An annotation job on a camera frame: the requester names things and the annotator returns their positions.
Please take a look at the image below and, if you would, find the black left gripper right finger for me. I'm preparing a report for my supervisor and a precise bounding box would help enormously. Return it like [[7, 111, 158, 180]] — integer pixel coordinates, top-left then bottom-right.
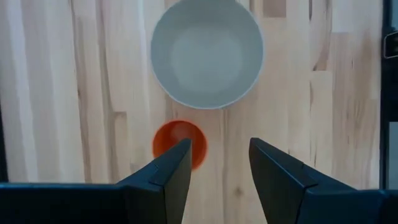
[[248, 137, 398, 224]]

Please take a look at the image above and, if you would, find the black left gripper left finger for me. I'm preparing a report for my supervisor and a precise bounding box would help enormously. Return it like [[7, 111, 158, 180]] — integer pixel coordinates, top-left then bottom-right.
[[0, 138, 193, 224]]

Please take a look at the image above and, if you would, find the small orange cup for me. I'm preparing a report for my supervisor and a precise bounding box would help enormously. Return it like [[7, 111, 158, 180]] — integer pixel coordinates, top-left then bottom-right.
[[152, 119, 208, 170]]

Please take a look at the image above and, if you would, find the large white bowl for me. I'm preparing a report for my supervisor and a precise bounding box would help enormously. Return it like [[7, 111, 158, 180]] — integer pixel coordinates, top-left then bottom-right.
[[150, 0, 266, 110]]

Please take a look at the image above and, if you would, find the black aluminium table frame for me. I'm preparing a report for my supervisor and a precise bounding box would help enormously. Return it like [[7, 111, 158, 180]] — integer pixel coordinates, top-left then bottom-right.
[[379, 0, 398, 190]]

